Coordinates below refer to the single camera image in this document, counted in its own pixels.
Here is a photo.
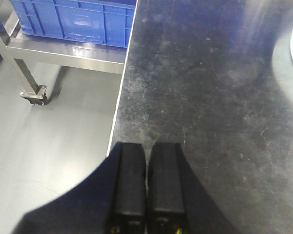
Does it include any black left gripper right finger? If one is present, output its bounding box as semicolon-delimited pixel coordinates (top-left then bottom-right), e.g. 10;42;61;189
146;142;187;234

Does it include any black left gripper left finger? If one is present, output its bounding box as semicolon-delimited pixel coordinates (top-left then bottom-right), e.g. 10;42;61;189
107;142;146;234

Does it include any blue plastic crate left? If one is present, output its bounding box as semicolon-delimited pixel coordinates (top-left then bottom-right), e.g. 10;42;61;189
11;0;136;48

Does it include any stainless steel shelf rail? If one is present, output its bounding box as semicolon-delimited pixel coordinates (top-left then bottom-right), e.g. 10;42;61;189
4;14;127;75

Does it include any steel rack leg with caster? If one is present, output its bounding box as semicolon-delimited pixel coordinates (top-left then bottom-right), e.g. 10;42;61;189
0;20;47;106

